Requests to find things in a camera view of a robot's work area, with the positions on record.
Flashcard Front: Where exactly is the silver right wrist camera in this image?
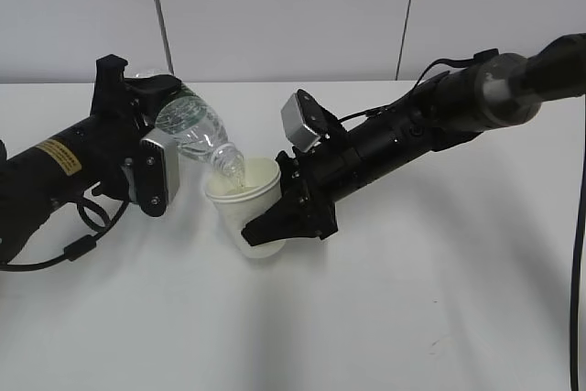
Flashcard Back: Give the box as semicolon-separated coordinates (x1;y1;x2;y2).
281;89;345;153

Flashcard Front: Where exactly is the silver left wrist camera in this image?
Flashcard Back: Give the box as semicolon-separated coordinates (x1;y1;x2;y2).
134;128;179;217

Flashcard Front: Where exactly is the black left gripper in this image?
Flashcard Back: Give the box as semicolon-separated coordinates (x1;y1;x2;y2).
90;55;182;204

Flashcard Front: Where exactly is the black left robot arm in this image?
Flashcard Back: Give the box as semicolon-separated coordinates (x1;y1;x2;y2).
1;54;182;272

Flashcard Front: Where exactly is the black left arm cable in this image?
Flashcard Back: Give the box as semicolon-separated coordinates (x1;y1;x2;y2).
0;182;132;273

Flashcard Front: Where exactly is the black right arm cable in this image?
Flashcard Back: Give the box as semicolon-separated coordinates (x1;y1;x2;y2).
567;92;586;391

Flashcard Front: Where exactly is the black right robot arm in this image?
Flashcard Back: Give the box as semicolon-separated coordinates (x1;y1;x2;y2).
242;33;585;246

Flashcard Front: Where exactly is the white paper cup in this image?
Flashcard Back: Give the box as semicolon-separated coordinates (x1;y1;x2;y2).
204;157;286;259

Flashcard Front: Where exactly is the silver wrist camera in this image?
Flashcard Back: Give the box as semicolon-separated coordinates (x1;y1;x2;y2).
134;128;179;217
281;89;345;153

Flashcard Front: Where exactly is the clear water bottle green label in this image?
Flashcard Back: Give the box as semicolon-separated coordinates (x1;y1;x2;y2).
130;71;245;191

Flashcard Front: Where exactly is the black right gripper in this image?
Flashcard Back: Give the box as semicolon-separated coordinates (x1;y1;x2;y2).
241;132;366;246

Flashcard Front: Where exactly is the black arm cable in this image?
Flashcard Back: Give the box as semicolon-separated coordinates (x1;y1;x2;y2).
0;182;132;273
567;92;586;391

